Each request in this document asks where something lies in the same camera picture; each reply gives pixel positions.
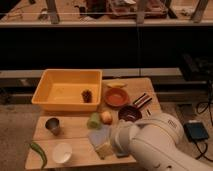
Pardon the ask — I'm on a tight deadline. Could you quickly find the yellow banana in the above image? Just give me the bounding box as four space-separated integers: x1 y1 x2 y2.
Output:
107 82 127 88

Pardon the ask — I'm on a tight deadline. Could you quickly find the black box on floor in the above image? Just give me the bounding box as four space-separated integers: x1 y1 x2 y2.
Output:
184 122 209 142

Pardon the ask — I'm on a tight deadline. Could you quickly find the yellow plastic tray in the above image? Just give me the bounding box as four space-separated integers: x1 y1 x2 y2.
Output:
31 69 102 112

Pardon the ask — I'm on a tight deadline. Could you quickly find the black floor cable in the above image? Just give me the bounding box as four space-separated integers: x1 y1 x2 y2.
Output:
195 79 213 161

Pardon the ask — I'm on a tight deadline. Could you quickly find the blue sponge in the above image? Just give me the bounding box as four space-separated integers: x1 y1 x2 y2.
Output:
116 152 129 158

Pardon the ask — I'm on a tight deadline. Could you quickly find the striped chopstick case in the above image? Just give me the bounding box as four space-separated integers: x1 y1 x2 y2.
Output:
133 93 152 109

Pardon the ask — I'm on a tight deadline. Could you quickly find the green chili pepper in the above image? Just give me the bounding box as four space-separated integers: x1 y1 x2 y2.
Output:
30 142 47 169

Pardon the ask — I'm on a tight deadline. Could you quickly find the orange clay plate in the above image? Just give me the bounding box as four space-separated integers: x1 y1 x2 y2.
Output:
104 88 129 107

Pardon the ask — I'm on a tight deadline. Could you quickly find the yellow apple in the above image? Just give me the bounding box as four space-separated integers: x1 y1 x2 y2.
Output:
101 111 113 125

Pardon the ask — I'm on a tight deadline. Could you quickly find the grey triangular cloth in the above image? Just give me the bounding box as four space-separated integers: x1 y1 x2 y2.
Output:
88 125 111 148

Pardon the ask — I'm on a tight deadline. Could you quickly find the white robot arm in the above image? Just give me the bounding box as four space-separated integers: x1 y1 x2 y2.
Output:
96 113 213 171

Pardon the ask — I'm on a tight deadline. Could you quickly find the dark brown bowl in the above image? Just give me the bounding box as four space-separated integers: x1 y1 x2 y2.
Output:
118 105 142 122

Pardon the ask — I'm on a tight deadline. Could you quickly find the metal cup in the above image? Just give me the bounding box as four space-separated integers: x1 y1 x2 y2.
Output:
45 117 61 136

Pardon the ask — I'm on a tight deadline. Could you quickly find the white bowl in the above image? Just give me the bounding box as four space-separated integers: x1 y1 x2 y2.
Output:
52 143 72 164

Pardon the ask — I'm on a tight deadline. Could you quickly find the brown pine cone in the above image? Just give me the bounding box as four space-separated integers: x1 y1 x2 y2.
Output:
81 89 92 103

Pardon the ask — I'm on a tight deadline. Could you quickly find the green cylindrical block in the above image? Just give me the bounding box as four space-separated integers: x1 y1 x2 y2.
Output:
87 113 101 129

